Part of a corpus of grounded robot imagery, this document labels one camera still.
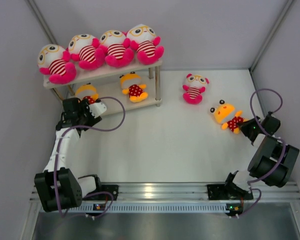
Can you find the right black mount plate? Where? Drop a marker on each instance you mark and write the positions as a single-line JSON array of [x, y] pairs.
[[217, 192]]

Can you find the pink panda plush top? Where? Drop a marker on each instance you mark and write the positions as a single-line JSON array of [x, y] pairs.
[[193, 87]]

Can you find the pink panda plush with glasses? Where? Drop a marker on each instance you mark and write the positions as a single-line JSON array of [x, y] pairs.
[[145, 42]]

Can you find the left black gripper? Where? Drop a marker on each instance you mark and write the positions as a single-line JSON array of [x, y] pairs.
[[83, 105]]

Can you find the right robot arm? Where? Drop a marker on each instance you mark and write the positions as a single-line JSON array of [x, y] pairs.
[[273, 160]]

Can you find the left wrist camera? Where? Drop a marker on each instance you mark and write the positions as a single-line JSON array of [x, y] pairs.
[[97, 109]]

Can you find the orange plush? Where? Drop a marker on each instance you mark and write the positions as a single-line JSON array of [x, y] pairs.
[[227, 116], [87, 92], [132, 87]]

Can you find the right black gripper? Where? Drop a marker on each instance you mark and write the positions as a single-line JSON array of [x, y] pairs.
[[244, 126]]

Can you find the grey slotted cable duct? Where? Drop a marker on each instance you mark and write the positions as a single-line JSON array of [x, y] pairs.
[[98, 208]]

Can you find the wall corner metal strip right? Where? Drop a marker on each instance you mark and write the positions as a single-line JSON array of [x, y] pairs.
[[288, 4]]

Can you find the wall corner metal strip left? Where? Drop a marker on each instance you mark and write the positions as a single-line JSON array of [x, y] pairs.
[[41, 21]]

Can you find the wall corner metal strip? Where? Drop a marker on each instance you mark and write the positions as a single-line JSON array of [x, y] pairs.
[[288, 4], [41, 21]]

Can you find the white two-tier shelf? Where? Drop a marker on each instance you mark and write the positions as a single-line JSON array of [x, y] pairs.
[[107, 83]]

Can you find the orange plush top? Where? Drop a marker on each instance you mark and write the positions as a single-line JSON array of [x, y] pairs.
[[132, 87]]

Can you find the aluminium rail base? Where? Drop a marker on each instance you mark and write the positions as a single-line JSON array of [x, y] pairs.
[[198, 191]]

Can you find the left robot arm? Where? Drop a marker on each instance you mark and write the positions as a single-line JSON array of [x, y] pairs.
[[57, 186]]

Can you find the orange plush bottom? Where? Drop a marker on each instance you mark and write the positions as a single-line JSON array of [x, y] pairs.
[[87, 92]]

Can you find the pink panda plush face down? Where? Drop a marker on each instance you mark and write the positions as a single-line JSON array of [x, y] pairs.
[[84, 49]]

